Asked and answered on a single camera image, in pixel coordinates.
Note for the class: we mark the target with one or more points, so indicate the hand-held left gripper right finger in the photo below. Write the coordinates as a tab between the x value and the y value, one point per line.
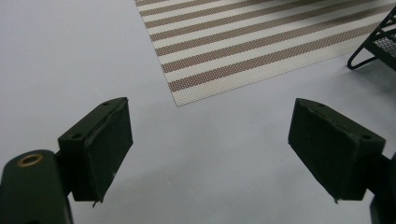
333	149

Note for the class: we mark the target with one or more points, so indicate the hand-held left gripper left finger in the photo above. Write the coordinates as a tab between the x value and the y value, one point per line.
93	146

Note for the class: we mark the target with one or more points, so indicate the black metal mesh rack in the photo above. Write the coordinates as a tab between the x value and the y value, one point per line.
380	43

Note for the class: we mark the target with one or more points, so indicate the brown and white striped placemat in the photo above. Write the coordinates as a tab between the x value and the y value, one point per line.
249	43

